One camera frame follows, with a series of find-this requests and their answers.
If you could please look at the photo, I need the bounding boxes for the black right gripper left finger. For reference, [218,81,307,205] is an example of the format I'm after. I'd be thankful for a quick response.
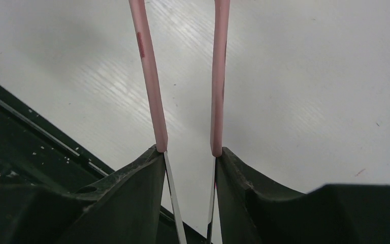
[0,146,165,243]

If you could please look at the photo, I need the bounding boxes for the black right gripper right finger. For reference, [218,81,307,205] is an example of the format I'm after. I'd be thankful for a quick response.
[216,148,390,243]

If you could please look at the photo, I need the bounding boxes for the pink silicone tongs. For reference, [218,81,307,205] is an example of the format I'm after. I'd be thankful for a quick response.
[129,1,230,243]

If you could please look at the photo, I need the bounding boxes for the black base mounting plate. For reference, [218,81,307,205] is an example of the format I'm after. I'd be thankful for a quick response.
[0,71,206,244]

